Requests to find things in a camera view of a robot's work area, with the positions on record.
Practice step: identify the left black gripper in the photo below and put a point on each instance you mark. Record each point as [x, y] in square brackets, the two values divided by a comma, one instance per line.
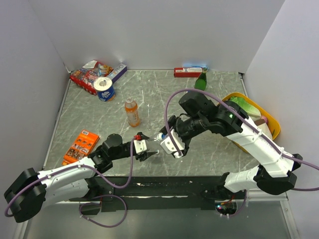
[144, 155]

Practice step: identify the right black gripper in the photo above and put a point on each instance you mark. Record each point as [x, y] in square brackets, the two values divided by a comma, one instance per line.
[174, 121]

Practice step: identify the orange drink bottle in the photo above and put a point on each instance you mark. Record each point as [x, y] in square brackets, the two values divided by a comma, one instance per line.
[131, 109]

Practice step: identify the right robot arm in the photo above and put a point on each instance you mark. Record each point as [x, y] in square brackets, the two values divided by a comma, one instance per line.
[274, 174]

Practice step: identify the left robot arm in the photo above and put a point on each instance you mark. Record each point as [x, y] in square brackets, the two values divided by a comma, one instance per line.
[31, 190]

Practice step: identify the green glass bottle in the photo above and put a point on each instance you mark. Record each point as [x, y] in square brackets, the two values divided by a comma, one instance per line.
[201, 81]

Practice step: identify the orange snack box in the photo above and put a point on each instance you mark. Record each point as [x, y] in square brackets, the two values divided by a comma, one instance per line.
[81, 147]

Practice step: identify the red box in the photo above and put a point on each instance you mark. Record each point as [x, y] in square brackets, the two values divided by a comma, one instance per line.
[187, 72]

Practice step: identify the toilet paper roll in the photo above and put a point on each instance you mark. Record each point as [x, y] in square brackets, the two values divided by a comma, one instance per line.
[104, 89]

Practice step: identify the purple white box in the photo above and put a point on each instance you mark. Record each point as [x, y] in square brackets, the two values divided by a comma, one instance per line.
[117, 72]

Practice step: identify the blue box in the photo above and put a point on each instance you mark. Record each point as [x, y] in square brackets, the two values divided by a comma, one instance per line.
[194, 65]

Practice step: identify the red snack bag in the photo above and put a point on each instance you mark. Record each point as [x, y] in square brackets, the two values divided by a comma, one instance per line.
[87, 75]

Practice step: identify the green lettuce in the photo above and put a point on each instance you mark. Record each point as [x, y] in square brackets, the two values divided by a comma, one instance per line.
[251, 110]

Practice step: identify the white paper cup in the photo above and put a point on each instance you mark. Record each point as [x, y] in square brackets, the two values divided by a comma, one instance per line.
[261, 124]

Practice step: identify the yellow basket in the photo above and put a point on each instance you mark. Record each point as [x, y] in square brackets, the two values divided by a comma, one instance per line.
[273, 125]

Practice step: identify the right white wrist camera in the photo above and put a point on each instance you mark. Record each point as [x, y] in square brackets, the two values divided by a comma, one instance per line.
[177, 150]

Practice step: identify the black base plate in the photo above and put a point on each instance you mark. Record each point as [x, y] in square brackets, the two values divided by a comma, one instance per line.
[159, 192]

